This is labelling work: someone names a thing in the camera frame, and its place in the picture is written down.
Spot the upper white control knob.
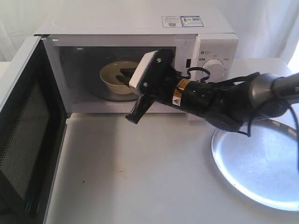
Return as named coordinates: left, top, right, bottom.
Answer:
left=203, top=59, right=225, bottom=77

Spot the white microwave oven body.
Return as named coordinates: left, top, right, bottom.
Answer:
left=35, top=11, right=238, bottom=114

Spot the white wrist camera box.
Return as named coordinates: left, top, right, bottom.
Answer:
left=129, top=50, right=158, bottom=92

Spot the white microwave door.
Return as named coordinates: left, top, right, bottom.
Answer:
left=0, top=36, right=67, bottom=224

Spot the cream ceramic bowl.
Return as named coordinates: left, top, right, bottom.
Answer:
left=100, top=61, right=138, bottom=95

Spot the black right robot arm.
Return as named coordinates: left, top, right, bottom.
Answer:
left=116, top=49, right=299, bottom=133

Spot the blue white warning sticker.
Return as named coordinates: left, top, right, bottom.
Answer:
left=161, top=15, right=204, bottom=28

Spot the round silver metal tray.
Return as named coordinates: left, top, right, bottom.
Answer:
left=211, top=119, right=299, bottom=211

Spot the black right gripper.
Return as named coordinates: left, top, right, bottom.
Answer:
left=116, top=49, right=187, bottom=123

